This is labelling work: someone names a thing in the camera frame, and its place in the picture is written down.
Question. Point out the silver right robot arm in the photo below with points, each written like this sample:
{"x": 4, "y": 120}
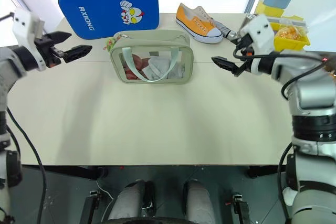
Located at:
{"x": 309, "y": 93}

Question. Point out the bag of orange food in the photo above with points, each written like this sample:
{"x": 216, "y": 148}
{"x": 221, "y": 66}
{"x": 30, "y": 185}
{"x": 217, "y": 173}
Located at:
{"x": 290, "y": 33}

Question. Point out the grey cylindrical tool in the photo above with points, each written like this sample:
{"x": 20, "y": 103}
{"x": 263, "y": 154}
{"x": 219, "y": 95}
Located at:
{"x": 229, "y": 33}

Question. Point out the green transparent toiletry bag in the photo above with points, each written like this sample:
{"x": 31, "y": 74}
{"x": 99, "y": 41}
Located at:
{"x": 152, "y": 40}

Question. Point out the orange canvas sneaker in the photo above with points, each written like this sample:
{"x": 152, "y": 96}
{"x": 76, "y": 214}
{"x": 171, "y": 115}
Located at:
{"x": 197, "y": 23}

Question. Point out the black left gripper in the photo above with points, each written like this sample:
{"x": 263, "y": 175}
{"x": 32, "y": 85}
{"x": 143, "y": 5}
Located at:
{"x": 48, "y": 51}

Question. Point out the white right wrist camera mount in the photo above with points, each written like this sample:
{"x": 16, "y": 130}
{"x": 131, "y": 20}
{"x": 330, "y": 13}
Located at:
{"x": 258, "y": 31}

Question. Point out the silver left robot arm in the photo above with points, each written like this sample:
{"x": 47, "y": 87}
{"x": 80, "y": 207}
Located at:
{"x": 8, "y": 62}

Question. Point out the blue cartoon hard case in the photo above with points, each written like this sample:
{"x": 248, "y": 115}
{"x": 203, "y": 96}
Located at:
{"x": 105, "y": 9}

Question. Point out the grey rounded knee shape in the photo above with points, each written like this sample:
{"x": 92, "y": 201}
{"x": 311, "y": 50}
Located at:
{"x": 128, "y": 200}
{"x": 202, "y": 200}

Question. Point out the black floor bracket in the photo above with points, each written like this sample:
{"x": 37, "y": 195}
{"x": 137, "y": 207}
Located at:
{"x": 241, "y": 209}
{"x": 89, "y": 208}

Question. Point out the white grey cloth item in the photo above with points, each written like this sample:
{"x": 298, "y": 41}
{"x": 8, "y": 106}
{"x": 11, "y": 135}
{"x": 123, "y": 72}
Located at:
{"x": 160, "y": 66}

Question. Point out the pink cloth item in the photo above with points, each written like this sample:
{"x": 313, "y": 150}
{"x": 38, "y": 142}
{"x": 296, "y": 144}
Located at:
{"x": 131, "y": 68}

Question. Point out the yellow foam block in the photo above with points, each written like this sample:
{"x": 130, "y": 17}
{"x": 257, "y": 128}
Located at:
{"x": 270, "y": 11}

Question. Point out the grey flat box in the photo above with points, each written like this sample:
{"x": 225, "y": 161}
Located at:
{"x": 286, "y": 21}

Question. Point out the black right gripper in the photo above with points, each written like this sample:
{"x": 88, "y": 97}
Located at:
{"x": 246, "y": 45}

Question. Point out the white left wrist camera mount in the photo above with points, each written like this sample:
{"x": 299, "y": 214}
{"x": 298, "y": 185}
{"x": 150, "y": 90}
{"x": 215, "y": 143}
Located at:
{"x": 24, "y": 28}

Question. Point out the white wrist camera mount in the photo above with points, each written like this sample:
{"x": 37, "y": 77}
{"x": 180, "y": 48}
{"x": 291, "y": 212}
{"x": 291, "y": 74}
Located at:
{"x": 258, "y": 31}
{"x": 24, "y": 28}

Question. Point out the black table frame bar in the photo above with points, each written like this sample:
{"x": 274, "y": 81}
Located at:
{"x": 68, "y": 171}
{"x": 262, "y": 172}

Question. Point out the yellow plastic bin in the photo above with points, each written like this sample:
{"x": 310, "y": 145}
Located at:
{"x": 291, "y": 44}

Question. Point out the flower charm zipper pull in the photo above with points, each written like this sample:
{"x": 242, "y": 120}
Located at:
{"x": 109, "y": 42}

